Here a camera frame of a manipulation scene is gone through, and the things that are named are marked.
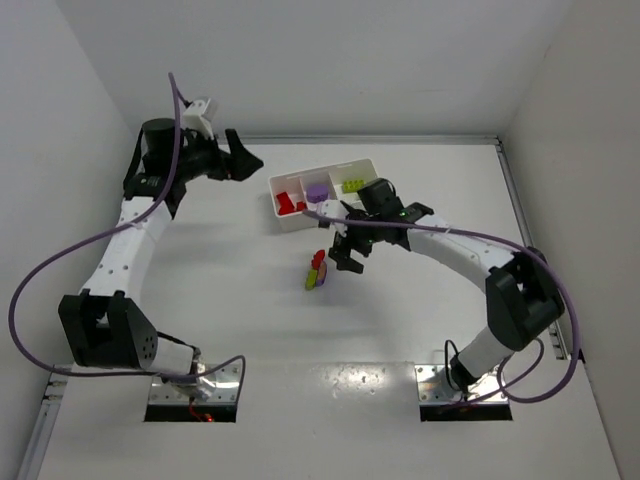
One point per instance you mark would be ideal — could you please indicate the aluminium frame rail right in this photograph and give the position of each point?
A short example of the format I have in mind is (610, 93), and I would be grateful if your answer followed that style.
(555, 332)

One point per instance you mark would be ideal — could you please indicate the aluminium frame rail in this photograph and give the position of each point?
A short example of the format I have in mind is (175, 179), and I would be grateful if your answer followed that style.
(555, 332)
(102, 324)

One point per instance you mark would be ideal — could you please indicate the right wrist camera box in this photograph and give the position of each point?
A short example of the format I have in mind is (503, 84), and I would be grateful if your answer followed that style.
(333, 209)

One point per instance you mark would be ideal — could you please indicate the aluminium frame rail left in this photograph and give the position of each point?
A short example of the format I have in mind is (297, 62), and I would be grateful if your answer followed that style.
(102, 324)

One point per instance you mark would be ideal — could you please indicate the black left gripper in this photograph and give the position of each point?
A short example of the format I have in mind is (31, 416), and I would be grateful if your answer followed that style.
(228, 157)

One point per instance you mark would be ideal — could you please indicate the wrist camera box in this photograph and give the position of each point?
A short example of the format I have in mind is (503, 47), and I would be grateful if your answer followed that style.
(198, 116)
(333, 209)

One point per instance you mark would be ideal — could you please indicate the red thin lego piece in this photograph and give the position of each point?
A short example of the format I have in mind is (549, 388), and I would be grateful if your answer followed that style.
(287, 205)

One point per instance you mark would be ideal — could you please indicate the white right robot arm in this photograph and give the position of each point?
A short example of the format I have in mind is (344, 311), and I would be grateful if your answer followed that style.
(521, 297)

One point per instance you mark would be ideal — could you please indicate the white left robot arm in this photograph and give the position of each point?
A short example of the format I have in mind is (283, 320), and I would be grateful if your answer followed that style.
(173, 357)

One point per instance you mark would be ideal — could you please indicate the purple rounded lego brick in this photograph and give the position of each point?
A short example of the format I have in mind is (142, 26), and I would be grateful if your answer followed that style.
(317, 193)

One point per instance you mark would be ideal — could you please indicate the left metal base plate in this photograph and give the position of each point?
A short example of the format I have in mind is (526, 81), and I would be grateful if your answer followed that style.
(217, 389)

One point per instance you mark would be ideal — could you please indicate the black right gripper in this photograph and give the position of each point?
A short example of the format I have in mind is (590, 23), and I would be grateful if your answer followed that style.
(352, 246)

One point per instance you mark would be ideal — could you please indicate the red curved lego brick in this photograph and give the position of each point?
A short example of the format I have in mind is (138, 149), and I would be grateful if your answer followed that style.
(317, 259)

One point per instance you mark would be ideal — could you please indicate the white three-compartment container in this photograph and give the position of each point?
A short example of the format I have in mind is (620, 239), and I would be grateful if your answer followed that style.
(294, 192)

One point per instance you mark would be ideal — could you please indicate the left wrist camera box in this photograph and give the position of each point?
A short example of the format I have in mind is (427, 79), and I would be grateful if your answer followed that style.
(198, 116)

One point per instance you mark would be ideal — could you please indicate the lime green lego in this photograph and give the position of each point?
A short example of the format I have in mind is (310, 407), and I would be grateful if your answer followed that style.
(352, 186)
(311, 279)

